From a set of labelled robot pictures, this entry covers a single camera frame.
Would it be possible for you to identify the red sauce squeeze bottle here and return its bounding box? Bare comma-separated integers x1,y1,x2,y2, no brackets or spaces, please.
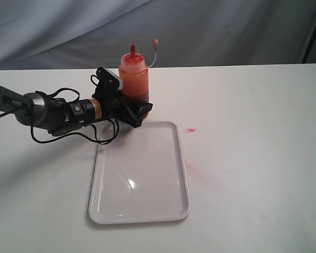
118,39,158,102

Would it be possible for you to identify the grey backdrop cloth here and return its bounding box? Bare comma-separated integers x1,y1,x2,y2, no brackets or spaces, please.
0,1,316,70

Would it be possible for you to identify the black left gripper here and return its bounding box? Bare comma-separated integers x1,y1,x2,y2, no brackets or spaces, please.
92,91,153,128

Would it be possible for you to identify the white rectangular plastic tray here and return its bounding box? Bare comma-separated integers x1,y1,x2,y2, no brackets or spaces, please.
88,121,191,225

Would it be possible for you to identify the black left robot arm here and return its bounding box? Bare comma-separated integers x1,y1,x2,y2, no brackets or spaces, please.
0,83,153,137

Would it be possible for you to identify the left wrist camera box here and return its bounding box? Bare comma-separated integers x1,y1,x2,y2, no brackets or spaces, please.
96,67,123,92

